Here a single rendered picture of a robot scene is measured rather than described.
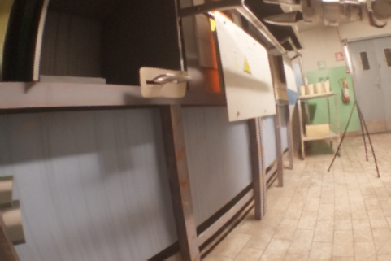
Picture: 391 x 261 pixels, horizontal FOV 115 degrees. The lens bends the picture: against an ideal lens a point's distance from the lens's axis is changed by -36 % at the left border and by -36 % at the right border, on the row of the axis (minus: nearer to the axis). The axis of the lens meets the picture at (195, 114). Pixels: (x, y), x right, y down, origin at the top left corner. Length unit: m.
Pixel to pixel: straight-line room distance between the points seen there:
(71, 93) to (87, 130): 0.12
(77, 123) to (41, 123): 0.09
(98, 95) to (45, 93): 0.13
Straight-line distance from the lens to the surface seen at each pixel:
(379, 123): 4.84
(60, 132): 0.50
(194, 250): 0.80
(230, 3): 0.64
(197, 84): 0.74
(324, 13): 0.62
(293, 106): 3.67
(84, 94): 0.46
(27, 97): 0.43
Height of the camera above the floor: 0.75
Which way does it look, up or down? 2 degrees up
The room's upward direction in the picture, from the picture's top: 6 degrees counter-clockwise
